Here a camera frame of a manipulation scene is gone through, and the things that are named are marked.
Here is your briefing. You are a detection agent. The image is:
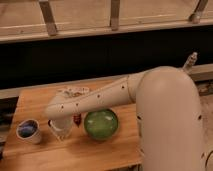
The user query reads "blue white ceramic cup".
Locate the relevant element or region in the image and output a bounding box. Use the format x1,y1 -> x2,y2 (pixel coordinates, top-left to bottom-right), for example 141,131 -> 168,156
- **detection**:
16,119 -> 42,144

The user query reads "metal bracket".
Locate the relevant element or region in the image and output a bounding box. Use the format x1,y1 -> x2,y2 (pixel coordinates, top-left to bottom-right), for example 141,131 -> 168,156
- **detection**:
110,0 -> 120,31
38,0 -> 57,36
189,0 -> 208,24

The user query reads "white plastic bottle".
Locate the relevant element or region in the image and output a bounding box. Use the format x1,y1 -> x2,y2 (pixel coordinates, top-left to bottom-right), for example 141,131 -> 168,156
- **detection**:
57,86 -> 90,98

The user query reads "middle metal bracket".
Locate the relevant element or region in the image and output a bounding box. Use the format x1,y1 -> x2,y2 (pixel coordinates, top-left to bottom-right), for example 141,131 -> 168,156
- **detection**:
110,0 -> 120,31

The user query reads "green ceramic bowl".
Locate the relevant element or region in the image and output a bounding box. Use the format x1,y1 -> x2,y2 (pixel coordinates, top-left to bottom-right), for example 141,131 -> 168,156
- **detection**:
84,109 -> 119,141

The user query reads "metal fixture on ledge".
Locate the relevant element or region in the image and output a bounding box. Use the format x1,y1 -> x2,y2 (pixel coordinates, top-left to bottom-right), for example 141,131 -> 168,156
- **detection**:
182,52 -> 198,73

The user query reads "brown pine cone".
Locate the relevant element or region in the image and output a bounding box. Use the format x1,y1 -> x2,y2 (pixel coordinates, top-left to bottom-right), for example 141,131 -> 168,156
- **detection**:
73,114 -> 82,127

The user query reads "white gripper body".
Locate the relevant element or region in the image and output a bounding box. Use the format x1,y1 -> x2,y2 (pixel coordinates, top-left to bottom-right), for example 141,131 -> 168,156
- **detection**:
48,117 -> 73,140

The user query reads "left metal bracket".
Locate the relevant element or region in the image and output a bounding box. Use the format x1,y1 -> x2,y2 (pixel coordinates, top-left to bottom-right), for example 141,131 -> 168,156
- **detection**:
38,0 -> 57,36

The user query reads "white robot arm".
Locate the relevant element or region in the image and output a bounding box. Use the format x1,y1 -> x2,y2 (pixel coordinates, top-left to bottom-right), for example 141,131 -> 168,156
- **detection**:
45,66 -> 206,171

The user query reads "right metal bracket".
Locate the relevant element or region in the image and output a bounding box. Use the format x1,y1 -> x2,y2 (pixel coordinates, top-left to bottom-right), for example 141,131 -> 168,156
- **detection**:
189,0 -> 208,24

